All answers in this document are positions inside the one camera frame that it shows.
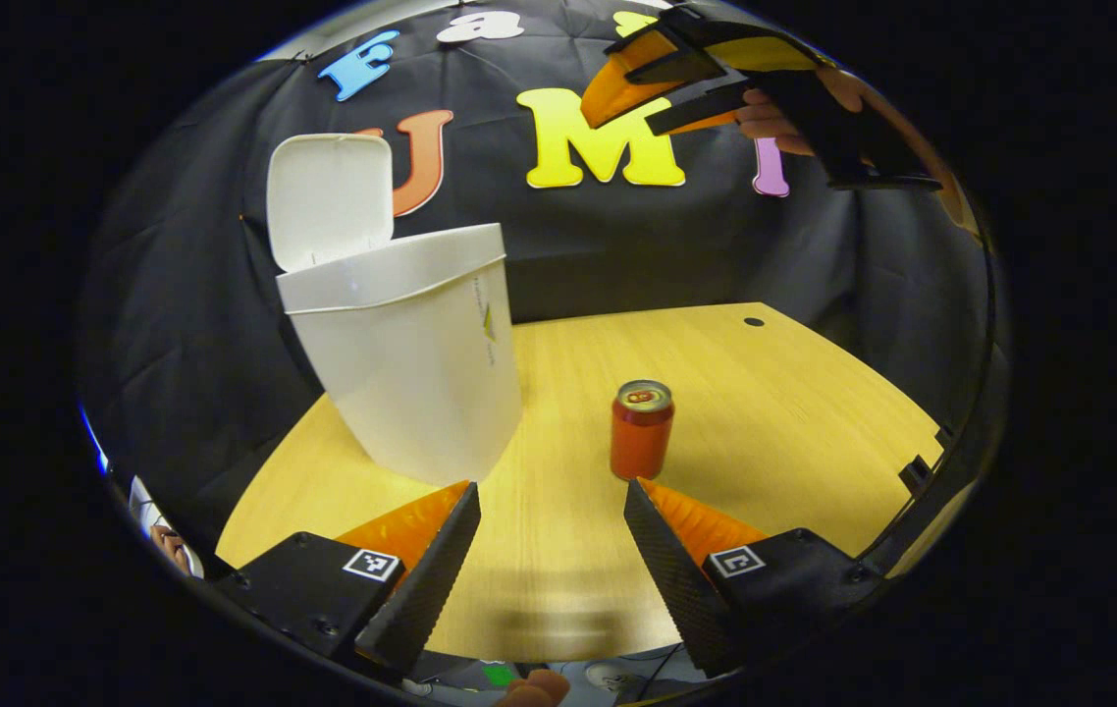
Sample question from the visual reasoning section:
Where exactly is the white shoe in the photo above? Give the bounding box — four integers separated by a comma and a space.
582, 661, 640, 694

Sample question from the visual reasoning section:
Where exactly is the white desktop garbage bin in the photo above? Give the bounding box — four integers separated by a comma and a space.
266, 133, 524, 487

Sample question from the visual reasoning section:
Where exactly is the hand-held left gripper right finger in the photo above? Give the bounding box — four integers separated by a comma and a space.
623, 477, 888, 680

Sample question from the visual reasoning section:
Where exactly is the red pop can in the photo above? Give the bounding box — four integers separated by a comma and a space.
610, 379, 675, 482

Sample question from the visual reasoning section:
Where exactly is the wooden desktop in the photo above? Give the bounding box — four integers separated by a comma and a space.
215, 301, 944, 664

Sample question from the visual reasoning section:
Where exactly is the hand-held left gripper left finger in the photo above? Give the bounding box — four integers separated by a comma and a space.
215, 480, 483, 677

